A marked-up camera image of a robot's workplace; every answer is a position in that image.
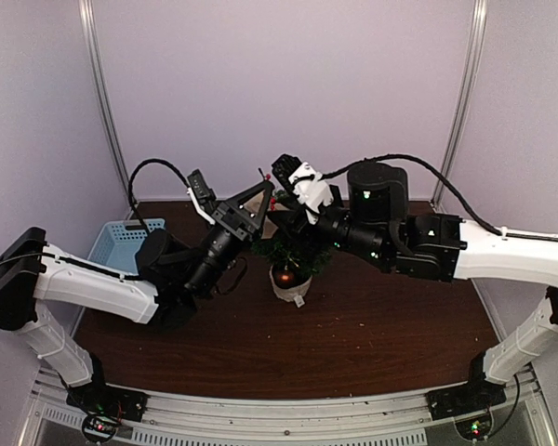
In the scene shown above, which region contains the small green christmas tree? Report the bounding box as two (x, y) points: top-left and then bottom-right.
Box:
(249, 187), (334, 304)

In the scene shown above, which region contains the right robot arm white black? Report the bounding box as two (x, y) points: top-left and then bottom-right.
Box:
(272, 154), (558, 411)

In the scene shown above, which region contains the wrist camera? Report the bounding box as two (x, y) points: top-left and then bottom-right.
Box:
(271, 152), (334, 227)
(187, 169), (218, 226)

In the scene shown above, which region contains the right circuit board with leds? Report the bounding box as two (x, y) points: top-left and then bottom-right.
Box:
(455, 414), (493, 442)

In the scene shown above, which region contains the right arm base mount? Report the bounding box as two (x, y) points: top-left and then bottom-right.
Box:
(426, 373), (506, 420)

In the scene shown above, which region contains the circuit board with leds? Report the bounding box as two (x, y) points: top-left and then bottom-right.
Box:
(455, 414), (493, 442)
(81, 414), (119, 443)

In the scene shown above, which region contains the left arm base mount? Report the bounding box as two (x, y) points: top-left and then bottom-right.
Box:
(66, 387), (148, 422)

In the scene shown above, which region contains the left circuit board with leds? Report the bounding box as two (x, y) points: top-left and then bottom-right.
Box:
(81, 414), (119, 443)

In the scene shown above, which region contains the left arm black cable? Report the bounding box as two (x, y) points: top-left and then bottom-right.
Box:
(0, 158), (196, 289)

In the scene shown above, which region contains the left aluminium frame post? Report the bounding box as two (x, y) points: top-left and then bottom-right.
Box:
(78, 0), (130, 202)

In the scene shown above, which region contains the front aluminium rail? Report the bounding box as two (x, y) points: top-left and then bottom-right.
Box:
(18, 383), (557, 446)

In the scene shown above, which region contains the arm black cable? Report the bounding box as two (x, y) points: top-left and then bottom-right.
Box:
(320, 153), (558, 245)
(0, 158), (196, 289)

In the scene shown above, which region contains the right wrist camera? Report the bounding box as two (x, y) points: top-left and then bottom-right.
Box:
(271, 152), (334, 227)

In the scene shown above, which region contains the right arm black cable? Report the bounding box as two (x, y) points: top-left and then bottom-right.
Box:
(320, 153), (558, 245)

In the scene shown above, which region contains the white battery box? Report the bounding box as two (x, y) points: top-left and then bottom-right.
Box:
(294, 295), (305, 308)

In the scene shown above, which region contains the red brown bauble ornament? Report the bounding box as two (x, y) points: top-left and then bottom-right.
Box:
(274, 269), (297, 289)

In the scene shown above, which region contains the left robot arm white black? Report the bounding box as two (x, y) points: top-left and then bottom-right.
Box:
(0, 179), (274, 413)

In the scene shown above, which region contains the light blue plastic basket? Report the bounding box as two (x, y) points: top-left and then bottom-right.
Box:
(86, 220), (147, 280)

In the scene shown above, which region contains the aluminium frame post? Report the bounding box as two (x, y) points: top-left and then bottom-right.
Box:
(78, 0), (130, 202)
(431, 0), (489, 205)

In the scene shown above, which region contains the right aluminium frame post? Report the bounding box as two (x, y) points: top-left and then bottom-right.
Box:
(431, 0), (489, 205)

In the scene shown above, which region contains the beige fabric bow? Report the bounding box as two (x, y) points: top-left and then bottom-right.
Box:
(245, 194), (277, 240)

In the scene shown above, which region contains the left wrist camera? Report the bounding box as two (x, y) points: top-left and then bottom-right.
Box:
(187, 169), (218, 226)

